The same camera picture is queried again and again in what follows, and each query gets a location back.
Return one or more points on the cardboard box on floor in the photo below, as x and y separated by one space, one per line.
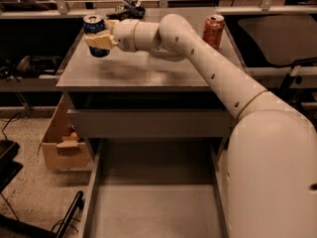
62 148

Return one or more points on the orange soda can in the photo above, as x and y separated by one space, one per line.
213 29

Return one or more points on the closed grey top drawer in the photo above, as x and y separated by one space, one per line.
135 124

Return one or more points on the black office chair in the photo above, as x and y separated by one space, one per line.
280 41

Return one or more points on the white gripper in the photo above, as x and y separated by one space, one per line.
125 34

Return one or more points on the black chair base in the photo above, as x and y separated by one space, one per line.
29 208

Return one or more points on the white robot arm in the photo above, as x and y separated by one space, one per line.
272 154

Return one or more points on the grey drawer cabinet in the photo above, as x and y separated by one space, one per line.
135 81

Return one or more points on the open grey middle drawer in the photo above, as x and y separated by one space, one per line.
165 189

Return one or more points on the black crumpled chip bag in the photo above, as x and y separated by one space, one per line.
128 9

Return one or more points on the blue pepsi can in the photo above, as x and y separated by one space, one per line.
94 24

